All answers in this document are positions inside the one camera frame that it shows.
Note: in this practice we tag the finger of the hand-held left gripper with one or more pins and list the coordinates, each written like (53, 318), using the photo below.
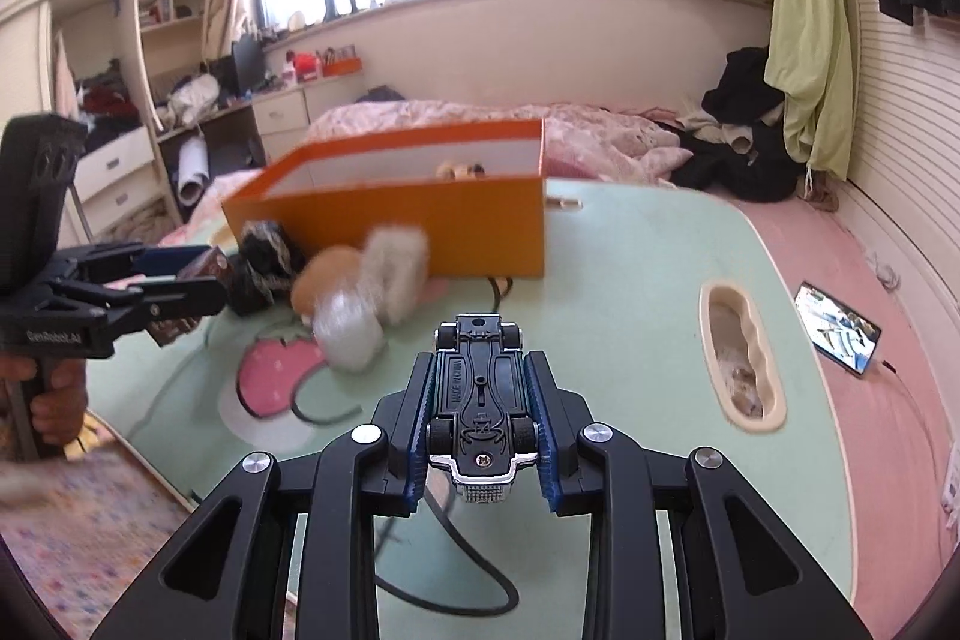
(172, 259)
(180, 299)

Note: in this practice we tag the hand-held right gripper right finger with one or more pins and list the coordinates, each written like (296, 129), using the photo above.
(547, 460)

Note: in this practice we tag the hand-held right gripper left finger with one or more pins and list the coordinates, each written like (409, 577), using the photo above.
(420, 460)

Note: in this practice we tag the brown card deck box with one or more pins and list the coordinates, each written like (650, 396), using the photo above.
(214, 269)

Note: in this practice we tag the black toy car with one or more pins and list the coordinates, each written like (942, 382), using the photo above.
(484, 400)

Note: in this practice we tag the orange cardboard box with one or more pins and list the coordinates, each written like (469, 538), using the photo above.
(420, 220)

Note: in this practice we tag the green cartoon desktop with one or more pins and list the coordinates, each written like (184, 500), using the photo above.
(637, 280)

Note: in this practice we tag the person's left hand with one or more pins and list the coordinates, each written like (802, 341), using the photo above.
(60, 407)

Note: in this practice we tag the black lace-trimmed cloth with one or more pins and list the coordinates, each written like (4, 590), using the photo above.
(266, 265)

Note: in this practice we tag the white paper roll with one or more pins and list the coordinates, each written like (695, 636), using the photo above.
(193, 168)

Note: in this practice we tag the brown round plush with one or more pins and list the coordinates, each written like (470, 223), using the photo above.
(330, 276)

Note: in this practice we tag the white stuffed bag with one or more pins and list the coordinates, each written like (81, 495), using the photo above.
(193, 100)

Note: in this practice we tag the white drawer cabinet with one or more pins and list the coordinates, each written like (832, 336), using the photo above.
(281, 111)

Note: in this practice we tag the grey fur pom-pom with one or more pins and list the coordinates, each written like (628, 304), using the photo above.
(394, 272)

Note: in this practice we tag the black monitor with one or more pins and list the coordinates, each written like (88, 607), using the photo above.
(247, 66)

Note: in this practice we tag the white open shelf unit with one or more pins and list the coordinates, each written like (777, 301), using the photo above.
(176, 21)

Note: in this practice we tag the red container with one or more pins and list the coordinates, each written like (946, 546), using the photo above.
(307, 66)

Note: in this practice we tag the small orange organizer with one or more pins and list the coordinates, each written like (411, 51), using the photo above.
(343, 68)

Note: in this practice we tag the dark folded clothes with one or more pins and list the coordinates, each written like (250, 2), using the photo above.
(379, 94)

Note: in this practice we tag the round white mirror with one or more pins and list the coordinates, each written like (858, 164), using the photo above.
(297, 21)

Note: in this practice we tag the person's speckled knit clothing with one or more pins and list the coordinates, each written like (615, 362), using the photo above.
(90, 557)

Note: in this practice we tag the beige plush toy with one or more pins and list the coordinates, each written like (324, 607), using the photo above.
(459, 170)

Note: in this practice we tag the smartphone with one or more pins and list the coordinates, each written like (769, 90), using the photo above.
(836, 325)

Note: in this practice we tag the pink floral duvet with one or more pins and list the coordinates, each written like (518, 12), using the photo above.
(600, 138)

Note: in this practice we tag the black clothes pile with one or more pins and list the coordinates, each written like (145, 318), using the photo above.
(735, 175)

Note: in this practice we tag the beige garment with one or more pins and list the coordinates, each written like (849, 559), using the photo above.
(720, 130)

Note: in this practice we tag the pink bed sheet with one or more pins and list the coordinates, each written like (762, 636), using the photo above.
(862, 250)

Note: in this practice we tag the hanging green cloth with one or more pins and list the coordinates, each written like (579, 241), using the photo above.
(810, 48)

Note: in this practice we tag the white louvered cabinet door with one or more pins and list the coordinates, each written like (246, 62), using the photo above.
(900, 108)

